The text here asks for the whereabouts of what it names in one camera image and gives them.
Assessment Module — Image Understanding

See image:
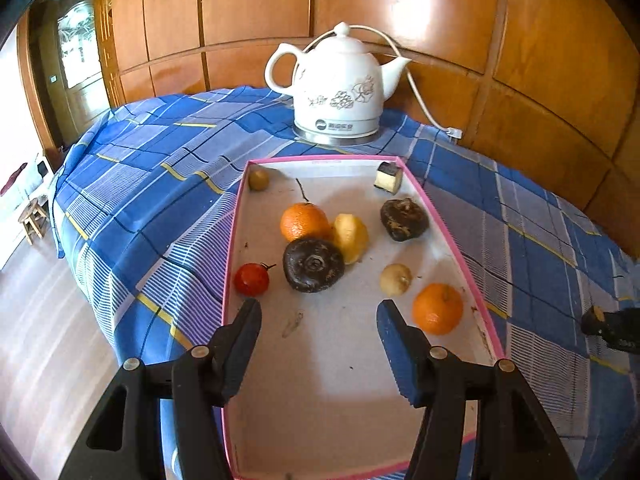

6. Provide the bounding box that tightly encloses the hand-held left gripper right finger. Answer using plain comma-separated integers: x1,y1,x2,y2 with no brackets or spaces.
376,299,581,480

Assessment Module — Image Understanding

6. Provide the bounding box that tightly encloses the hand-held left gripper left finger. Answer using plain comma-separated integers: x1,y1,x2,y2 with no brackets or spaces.
59,297,263,480

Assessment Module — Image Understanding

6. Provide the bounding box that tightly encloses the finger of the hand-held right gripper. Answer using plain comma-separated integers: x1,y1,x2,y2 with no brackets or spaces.
602,308,640,328
602,327,640,354

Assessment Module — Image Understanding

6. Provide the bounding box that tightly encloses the red cherry tomato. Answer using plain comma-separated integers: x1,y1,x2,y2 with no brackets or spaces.
235,261,277,297

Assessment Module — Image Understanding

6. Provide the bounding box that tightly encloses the pink and white tray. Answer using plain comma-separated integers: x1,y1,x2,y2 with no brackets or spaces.
220,156,507,480

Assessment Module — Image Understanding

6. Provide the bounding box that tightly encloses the small pale yellow round fruit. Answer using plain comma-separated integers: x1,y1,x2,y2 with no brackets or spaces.
380,263,413,296

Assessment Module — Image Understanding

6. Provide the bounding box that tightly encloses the dark water chestnut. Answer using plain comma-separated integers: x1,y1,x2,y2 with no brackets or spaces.
380,198,429,242
283,237,346,293

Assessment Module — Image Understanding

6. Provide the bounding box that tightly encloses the yellow lemon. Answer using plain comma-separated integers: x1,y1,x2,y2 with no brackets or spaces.
332,213,370,265

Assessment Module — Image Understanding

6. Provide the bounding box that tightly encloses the orange with stem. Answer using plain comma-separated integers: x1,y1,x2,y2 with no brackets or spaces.
280,178,331,243

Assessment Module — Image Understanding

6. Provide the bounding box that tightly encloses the blue plaid tablecloth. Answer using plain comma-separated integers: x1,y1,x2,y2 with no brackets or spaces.
52,87,640,480

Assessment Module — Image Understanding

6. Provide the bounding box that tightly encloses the steel kettle base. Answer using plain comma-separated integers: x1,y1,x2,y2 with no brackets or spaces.
292,120,379,143

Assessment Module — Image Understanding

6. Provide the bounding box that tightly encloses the small wooden stool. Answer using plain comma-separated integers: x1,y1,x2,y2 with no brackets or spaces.
17,197,51,246

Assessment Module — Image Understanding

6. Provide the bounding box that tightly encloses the white ceramic electric kettle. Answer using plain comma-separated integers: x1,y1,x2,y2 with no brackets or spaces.
264,21,413,133

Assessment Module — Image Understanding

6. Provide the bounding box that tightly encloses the dark red object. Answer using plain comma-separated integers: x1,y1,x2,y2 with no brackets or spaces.
0,161,29,196

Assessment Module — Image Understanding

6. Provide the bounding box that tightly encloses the wooden glass door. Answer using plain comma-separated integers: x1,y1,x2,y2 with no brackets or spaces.
17,0,113,161

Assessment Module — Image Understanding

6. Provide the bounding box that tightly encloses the wooden wardrobe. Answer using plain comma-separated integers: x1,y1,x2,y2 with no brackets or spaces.
92,0,640,256

